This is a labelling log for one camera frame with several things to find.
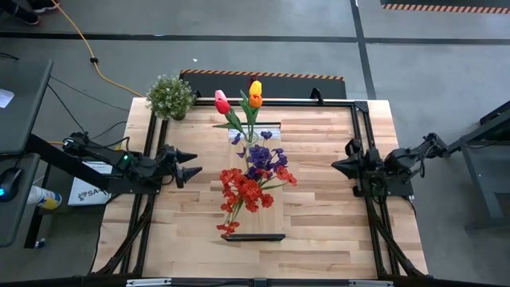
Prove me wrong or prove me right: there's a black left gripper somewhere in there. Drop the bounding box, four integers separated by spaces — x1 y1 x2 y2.
157 143 203 190

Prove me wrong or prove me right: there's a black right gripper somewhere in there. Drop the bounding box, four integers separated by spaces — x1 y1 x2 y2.
331 137 386 197

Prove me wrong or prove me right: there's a red artificial flower bunch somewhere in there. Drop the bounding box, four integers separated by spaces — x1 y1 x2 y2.
261 164 299 191
216 167 276 237

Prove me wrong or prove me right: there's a red artificial tulip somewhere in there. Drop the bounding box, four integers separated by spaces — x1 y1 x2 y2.
212 98 247 135

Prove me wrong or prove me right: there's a clear glass vase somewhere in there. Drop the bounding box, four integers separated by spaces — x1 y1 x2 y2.
243 129 261 147

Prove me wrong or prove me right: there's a purple artificial flower bunch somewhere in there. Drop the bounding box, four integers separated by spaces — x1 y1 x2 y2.
231 130 289 181

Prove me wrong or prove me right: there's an orange artificial tulip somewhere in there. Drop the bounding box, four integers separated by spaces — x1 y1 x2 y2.
238 89 264 139

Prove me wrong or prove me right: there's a potted green white-flowered plant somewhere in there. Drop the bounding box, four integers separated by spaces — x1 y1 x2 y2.
146 74 196 121

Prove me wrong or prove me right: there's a black hazard-striped floor mat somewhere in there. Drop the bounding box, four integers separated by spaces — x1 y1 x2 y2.
380 0 510 15
178 69 347 100

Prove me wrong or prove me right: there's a white printed box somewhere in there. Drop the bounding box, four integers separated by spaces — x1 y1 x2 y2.
67 160 114 206

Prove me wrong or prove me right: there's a black metal stand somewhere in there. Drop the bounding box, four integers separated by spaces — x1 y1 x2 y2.
448 99 510 233

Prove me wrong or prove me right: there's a white yellow spray bottle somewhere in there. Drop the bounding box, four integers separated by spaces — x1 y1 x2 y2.
26 185 63 211

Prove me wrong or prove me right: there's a black desk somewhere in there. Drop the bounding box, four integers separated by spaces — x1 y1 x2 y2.
0 58 55 249

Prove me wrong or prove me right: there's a black device with blue light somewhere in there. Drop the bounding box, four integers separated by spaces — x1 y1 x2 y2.
0 167 23 202

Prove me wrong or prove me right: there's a white paper sheet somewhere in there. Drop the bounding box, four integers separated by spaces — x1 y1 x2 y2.
0 88 15 109

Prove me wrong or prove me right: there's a person's shoe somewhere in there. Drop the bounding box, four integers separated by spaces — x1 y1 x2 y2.
28 0 61 13
0 0 41 26

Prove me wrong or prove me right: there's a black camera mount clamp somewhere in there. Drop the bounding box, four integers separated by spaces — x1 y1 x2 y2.
310 87 325 107

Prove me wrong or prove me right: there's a black floor cable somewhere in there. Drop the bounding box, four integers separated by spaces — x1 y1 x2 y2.
46 74 131 141

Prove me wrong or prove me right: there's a thick yellow extension cable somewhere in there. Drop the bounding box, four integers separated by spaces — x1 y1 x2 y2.
50 0 145 98

